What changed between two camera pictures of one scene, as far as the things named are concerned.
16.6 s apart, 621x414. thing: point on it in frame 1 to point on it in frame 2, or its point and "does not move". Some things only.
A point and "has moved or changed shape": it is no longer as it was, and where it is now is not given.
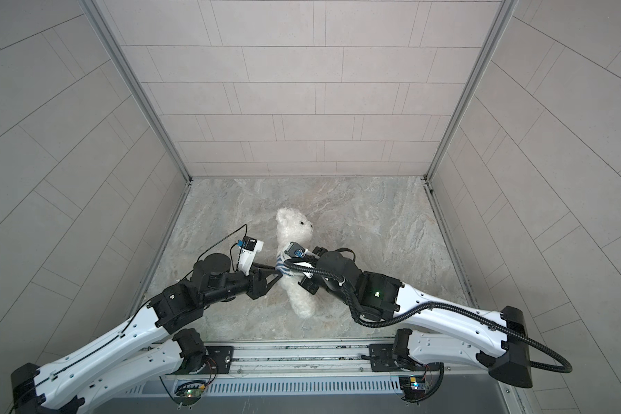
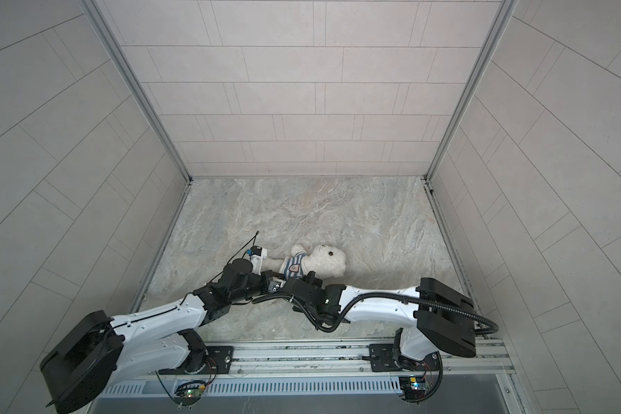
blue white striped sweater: [279, 264] has moved or changed shape
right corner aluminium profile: [503, 14] does not move
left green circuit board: [188, 393] does not move
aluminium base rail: [203, 360] does not move
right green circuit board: [414, 387] does not move
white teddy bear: [294, 226] has moved or changed shape
